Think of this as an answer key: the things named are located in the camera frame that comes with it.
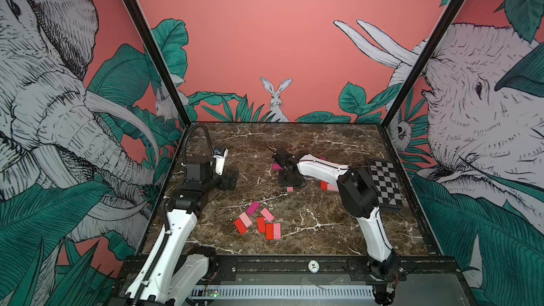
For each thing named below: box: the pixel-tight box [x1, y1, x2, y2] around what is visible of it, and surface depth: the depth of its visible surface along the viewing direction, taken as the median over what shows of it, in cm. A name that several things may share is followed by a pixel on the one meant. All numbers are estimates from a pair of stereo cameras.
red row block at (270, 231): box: [265, 223, 275, 241], surface depth 84 cm
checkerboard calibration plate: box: [367, 158, 404, 207], surface depth 96 cm
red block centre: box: [257, 216, 266, 234], surface depth 85 cm
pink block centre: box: [260, 207, 275, 223], surface depth 88 cm
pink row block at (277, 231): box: [273, 222, 282, 240], surface depth 83 cm
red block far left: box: [233, 218, 248, 236], surface depth 85 cm
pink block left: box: [238, 211, 253, 229], surface depth 87 cm
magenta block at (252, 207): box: [245, 201, 260, 217], surface depth 90 cm
